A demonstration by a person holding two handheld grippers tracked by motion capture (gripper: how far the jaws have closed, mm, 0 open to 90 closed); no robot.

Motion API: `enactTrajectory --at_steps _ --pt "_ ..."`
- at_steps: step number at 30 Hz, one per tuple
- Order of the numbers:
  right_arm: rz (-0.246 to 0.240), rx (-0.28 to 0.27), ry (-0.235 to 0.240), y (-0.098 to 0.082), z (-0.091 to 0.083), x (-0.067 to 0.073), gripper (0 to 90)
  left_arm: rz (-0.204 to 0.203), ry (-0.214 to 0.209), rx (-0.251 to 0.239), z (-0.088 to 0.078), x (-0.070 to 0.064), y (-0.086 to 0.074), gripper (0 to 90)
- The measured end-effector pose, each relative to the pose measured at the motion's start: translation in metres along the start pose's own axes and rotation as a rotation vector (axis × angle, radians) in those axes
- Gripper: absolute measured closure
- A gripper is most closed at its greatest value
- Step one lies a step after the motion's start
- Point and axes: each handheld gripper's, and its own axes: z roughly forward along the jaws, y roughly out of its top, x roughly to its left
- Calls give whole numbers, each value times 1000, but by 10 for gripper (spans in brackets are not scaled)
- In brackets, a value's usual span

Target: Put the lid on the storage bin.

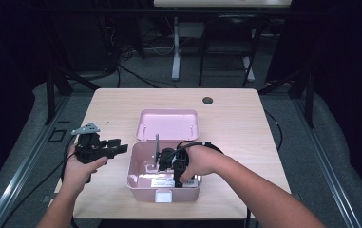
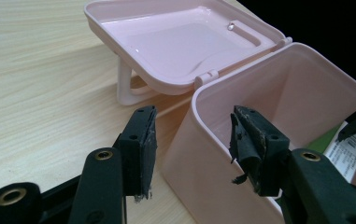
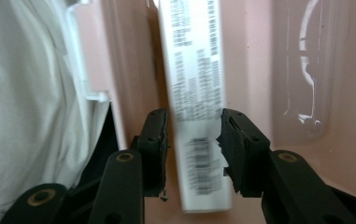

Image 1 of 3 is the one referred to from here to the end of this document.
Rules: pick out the black metal stand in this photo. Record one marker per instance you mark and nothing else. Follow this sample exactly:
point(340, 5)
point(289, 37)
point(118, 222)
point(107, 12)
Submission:
point(309, 101)
point(50, 95)

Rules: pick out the black metal chair frame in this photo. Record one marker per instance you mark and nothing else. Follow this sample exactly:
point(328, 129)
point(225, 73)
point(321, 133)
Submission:
point(202, 63)

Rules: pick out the metal floor rail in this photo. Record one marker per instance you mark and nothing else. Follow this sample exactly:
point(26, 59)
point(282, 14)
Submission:
point(338, 190)
point(22, 172)

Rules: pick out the person's left hand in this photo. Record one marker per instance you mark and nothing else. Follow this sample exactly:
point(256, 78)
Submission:
point(74, 177)

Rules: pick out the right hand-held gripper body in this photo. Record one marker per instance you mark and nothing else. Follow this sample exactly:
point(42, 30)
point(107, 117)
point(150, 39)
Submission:
point(167, 160)

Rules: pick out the person's right hand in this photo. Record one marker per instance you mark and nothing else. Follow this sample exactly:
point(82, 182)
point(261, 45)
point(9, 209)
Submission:
point(204, 161)

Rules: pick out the pink storage box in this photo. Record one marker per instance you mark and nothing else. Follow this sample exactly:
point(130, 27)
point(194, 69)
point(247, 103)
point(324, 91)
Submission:
point(143, 186)

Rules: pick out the white desk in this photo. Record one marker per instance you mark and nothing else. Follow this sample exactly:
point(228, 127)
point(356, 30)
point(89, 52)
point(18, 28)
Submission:
point(176, 47)

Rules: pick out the green white medicine box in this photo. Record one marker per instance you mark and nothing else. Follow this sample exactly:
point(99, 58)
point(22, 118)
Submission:
point(162, 182)

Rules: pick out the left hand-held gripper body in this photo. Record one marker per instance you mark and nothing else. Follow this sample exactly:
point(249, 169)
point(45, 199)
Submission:
point(88, 148)

